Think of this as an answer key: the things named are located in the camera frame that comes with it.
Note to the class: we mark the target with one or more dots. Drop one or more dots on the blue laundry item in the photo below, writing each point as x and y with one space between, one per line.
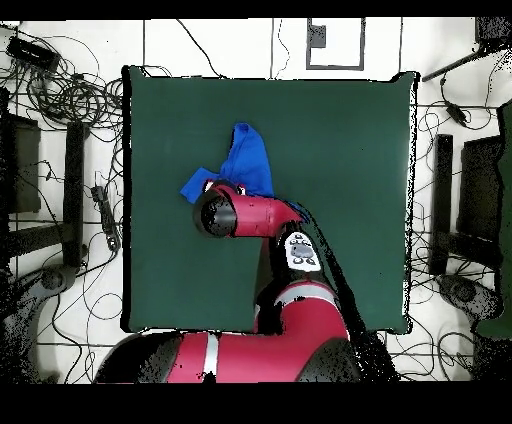
248 164

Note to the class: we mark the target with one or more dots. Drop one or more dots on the black power strip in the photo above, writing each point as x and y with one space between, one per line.
107 220

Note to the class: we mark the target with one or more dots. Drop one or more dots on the dark green table cloth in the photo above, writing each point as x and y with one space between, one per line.
168 272
506 200

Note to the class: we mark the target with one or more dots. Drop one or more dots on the grey floor frame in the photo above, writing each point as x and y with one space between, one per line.
308 44

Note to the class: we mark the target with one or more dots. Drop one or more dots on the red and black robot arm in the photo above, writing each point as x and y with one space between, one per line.
260 216

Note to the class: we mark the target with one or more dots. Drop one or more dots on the black rod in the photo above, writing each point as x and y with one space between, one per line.
452 66

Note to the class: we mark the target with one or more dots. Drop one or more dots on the black box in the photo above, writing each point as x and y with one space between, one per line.
480 188
24 168

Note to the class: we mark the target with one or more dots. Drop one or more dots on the black power brick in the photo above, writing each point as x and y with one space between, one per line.
32 54

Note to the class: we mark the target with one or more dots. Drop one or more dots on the grey stand foot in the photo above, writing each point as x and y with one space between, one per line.
464 292
56 278

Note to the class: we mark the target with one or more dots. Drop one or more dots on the black stand bar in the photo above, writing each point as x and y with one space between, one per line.
442 192
73 192

